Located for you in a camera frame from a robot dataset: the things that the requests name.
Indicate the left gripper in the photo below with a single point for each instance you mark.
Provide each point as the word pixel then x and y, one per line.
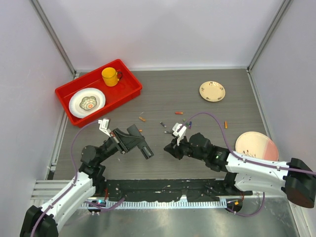
pixel 125 141

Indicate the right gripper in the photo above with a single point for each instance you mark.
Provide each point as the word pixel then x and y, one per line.
pixel 174 149

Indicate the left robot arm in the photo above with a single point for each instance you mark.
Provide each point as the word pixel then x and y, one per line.
pixel 48 219

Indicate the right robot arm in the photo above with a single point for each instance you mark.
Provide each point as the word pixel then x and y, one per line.
pixel 293 179

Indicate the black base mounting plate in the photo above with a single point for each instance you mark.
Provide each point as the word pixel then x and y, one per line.
pixel 168 190

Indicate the small patterned bowl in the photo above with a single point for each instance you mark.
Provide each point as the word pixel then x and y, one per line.
pixel 87 103

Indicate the white paper plate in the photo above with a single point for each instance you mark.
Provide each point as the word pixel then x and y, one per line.
pixel 75 100

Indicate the red plastic tray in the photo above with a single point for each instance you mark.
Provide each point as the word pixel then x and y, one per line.
pixel 127 89

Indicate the yellow mug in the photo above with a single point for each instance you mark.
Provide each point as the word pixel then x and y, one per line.
pixel 111 76

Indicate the cream floral plate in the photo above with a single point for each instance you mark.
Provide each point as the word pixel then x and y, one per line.
pixel 212 91

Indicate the pink white plate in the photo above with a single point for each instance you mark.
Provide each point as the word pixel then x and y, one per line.
pixel 257 145

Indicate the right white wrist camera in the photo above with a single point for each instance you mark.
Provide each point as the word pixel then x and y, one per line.
pixel 179 132

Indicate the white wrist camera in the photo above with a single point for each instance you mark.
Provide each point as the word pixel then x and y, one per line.
pixel 104 126
pixel 179 132

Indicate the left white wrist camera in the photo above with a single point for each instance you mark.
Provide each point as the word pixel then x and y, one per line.
pixel 104 126

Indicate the white slotted cable duct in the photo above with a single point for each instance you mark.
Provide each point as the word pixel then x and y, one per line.
pixel 181 204

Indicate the left aluminium frame post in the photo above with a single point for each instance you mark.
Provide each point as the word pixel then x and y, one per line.
pixel 51 32

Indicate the aluminium frame post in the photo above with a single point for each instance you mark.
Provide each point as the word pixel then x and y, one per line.
pixel 51 32
pixel 282 10

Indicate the right aluminium frame post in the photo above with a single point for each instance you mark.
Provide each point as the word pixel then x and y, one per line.
pixel 282 10

